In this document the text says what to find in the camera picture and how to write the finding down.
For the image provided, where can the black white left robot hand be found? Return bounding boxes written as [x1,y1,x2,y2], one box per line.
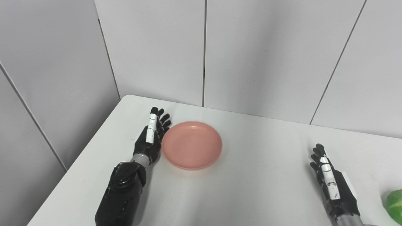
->
[133,107,172,165]

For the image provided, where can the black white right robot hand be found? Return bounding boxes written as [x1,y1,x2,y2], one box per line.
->
[310,143,361,222]

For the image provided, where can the pink round plate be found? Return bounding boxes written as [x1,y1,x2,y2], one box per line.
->
[161,121,223,171]

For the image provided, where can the green white cabbage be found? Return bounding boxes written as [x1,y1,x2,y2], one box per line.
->
[386,189,402,222]

